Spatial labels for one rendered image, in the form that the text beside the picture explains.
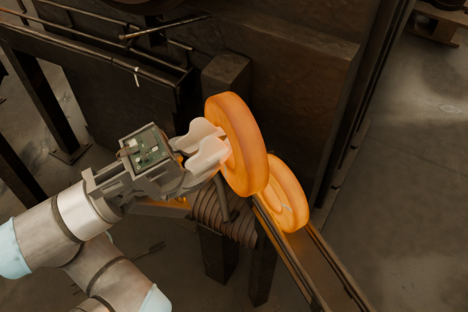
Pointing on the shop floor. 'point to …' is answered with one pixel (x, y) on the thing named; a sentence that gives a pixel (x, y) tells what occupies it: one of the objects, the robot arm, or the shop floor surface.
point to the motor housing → (244, 232)
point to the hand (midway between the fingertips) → (233, 136)
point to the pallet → (443, 3)
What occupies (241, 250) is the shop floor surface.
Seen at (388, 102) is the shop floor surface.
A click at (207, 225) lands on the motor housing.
